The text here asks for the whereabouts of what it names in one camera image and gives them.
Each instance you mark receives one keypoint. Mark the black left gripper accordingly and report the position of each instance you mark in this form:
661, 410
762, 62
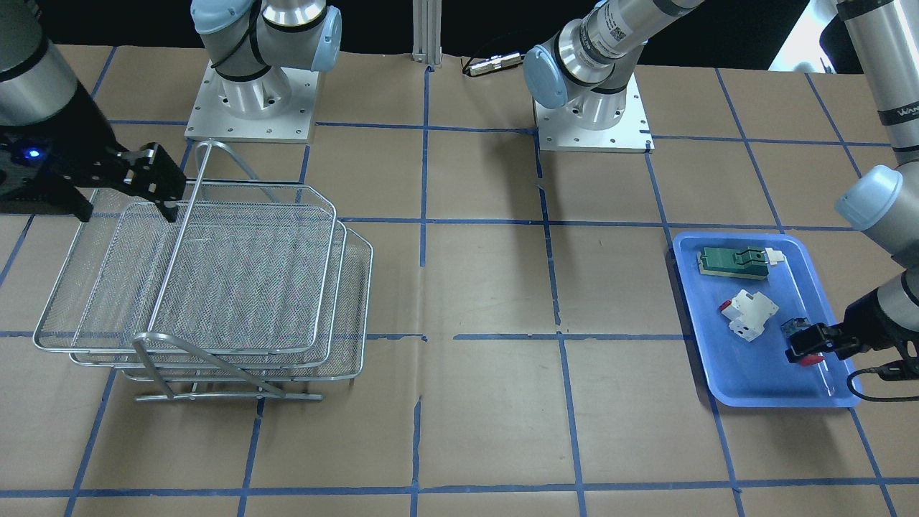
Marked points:
870, 316

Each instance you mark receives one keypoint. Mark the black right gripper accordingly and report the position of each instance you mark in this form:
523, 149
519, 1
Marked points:
77, 138

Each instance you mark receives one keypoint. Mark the silver mesh top tray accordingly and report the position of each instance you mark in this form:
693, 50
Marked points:
105, 291

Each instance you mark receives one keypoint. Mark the silver mesh tray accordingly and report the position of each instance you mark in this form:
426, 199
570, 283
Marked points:
359, 309
105, 291
337, 301

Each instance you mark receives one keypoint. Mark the red emergency stop button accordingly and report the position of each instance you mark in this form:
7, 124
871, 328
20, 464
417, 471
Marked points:
805, 341

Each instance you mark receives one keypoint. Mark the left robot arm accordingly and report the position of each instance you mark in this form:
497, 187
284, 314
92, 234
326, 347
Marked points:
580, 78

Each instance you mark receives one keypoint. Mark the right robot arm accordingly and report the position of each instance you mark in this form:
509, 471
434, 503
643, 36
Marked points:
55, 141

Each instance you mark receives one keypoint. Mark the white circuit breaker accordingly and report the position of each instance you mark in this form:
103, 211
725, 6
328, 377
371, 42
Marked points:
747, 313

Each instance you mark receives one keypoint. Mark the blue plastic tray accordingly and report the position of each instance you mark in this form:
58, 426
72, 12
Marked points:
757, 374

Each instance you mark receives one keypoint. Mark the green terminal block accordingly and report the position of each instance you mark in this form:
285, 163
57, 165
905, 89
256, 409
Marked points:
747, 263

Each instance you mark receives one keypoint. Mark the silver mesh middle tray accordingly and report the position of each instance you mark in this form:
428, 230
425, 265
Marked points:
337, 301

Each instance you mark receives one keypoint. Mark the silver mesh bottom tray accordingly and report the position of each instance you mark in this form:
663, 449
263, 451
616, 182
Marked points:
359, 309

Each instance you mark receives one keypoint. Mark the silver wire shelf frame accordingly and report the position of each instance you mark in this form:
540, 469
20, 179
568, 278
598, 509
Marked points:
227, 194

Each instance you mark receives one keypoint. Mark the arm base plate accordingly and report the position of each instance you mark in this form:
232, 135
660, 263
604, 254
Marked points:
276, 108
596, 122

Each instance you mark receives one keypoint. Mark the aluminium profile post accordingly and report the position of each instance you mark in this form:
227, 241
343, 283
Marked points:
426, 48

